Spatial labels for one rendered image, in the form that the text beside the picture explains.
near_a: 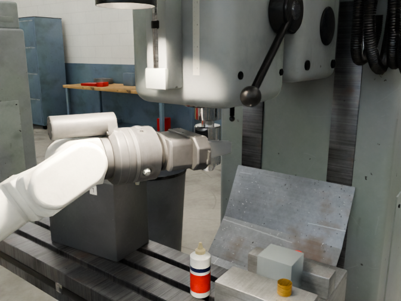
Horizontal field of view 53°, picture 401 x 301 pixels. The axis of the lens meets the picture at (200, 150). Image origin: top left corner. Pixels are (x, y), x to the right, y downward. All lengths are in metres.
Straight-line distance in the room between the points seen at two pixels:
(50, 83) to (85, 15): 1.39
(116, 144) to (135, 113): 6.35
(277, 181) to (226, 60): 0.55
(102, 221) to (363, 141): 0.62
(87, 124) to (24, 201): 0.14
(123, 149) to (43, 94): 7.33
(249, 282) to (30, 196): 0.35
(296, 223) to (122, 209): 0.42
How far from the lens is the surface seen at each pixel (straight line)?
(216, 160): 0.70
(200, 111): 0.68
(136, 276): 0.91
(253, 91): 0.56
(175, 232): 2.78
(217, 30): 0.57
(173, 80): 0.59
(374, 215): 1.02
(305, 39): 0.74
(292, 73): 0.73
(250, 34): 0.61
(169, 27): 0.59
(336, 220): 1.00
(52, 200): 0.56
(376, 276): 1.08
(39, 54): 7.88
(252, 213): 1.08
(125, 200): 0.93
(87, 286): 0.90
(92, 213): 0.96
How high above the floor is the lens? 1.39
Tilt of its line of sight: 14 degrees down
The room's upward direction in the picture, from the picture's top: straight up
